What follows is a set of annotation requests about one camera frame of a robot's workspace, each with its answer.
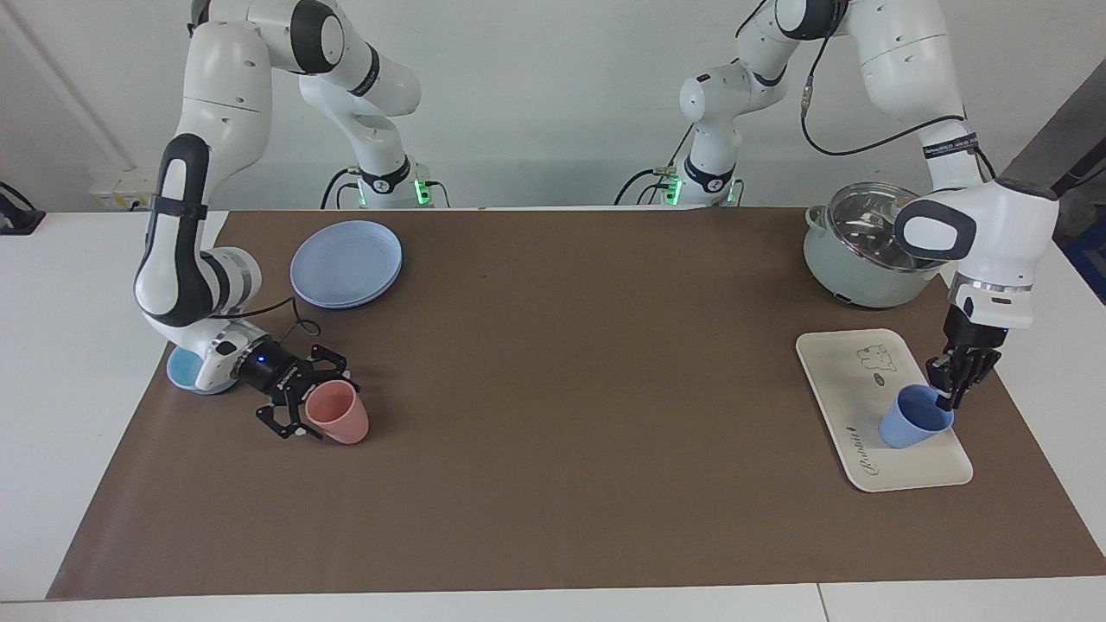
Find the blue plastic plate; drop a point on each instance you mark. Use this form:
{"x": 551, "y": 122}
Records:
{"x": 346, "y": 263}

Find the pale green cooking pot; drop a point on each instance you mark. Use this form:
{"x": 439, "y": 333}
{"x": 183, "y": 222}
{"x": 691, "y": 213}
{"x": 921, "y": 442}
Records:
{"x": 842, "y": 276}

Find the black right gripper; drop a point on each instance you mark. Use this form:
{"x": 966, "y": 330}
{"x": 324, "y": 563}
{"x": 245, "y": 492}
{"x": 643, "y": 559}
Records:
{"x": 276, "y": 373}

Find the brown table mat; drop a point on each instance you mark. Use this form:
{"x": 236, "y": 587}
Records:
{"x": 553, "y": 415}

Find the black stand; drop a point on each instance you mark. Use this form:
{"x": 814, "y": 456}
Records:
{"x": 1071, "y": 177}

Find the white power strip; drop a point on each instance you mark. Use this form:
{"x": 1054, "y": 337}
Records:
{"x": 121, "y": 186}

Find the blue box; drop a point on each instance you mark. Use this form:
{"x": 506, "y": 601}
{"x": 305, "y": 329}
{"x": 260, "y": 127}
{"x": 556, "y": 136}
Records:
{"x": 1090, "y": 259}

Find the cream rectangular tray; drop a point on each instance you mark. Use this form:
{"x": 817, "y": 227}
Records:
{"x": 855, "y": 406}

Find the glass pot lid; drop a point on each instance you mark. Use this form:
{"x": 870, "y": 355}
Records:
{"x": 864, "y": 225}

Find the black clamp mount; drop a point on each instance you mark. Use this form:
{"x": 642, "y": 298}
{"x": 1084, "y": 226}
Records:
{"x": 17, "y": 216}

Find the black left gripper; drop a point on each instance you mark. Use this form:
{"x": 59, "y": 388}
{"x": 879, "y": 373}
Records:
{"x": 972, "y": 333}

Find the light blue bowl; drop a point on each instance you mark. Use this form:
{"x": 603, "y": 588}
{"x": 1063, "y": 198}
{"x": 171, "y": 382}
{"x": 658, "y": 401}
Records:
{"x": 181, "y": 371}

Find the pink plastic cup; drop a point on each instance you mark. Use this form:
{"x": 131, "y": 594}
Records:
{"x": 339, "y": 413}

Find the blue plastic cup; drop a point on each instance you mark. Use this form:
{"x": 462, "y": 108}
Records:
{"x": 912, "y": 423}

